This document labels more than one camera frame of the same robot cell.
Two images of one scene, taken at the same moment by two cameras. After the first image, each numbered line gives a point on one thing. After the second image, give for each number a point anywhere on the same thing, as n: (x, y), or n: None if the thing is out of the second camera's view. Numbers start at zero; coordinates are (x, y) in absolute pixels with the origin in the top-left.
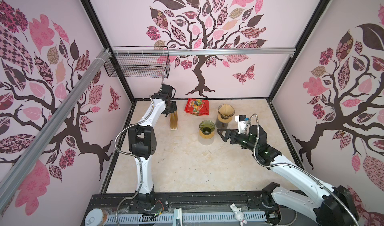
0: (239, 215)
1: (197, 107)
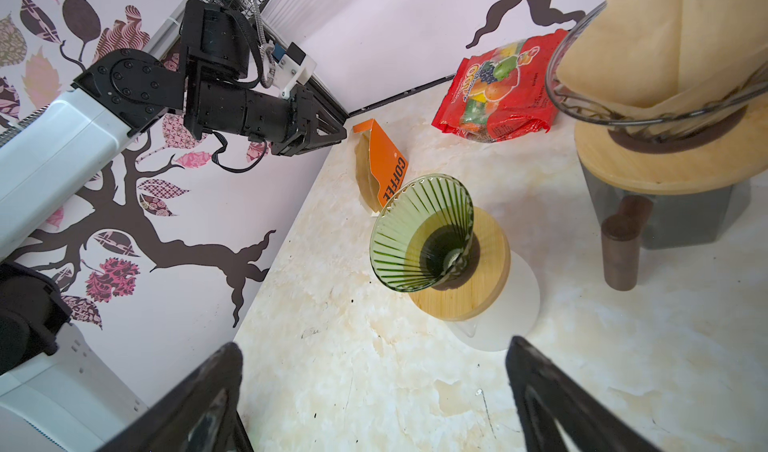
0: None
1: (501, 93)
